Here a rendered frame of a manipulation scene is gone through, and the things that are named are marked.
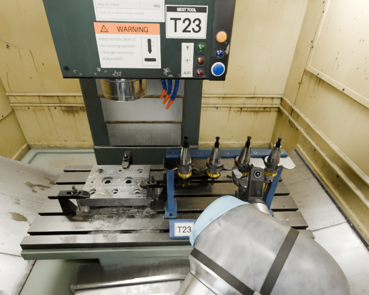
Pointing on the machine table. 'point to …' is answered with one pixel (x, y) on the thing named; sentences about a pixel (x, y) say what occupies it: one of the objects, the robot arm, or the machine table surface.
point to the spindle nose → (123, 89)
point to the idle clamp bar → (192, 177)
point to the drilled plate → (133, 198)
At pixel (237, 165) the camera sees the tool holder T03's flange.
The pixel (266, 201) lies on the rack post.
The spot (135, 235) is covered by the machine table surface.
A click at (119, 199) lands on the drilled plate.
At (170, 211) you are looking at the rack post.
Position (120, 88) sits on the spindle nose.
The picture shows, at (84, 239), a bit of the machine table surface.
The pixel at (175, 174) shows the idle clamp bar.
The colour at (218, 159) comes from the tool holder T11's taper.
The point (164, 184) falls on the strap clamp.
